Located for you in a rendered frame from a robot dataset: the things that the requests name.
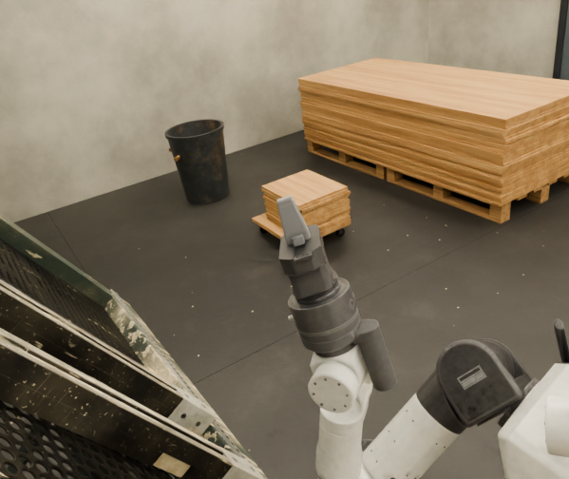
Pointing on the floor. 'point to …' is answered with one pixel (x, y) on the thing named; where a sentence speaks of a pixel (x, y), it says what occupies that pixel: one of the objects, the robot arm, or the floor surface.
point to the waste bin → (200, 160)
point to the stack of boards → (452, 129)
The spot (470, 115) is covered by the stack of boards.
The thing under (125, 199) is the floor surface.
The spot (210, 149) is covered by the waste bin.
